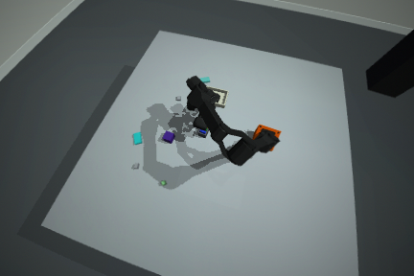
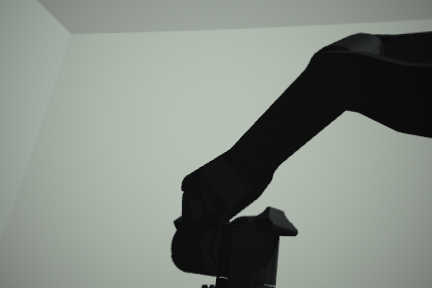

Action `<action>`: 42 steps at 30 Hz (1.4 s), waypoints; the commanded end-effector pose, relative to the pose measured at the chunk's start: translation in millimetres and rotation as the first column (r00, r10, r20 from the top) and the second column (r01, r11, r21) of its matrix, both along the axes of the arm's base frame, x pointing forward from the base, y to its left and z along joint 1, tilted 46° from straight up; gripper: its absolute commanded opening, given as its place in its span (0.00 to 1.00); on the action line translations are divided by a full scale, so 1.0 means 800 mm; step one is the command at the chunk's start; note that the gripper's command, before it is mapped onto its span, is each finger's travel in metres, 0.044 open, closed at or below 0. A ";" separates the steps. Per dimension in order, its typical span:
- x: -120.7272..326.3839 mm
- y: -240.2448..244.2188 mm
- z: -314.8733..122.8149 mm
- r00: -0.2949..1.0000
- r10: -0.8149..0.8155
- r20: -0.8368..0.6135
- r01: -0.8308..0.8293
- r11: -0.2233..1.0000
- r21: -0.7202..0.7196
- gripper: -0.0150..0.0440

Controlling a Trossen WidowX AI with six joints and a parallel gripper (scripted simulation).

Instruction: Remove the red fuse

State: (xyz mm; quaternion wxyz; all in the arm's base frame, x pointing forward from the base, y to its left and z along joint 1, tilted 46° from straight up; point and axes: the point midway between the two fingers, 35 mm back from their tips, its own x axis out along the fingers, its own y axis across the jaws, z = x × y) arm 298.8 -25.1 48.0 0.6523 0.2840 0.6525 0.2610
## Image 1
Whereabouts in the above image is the small cyan block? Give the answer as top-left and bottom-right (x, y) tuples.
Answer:
(134, 132), (143, 145)

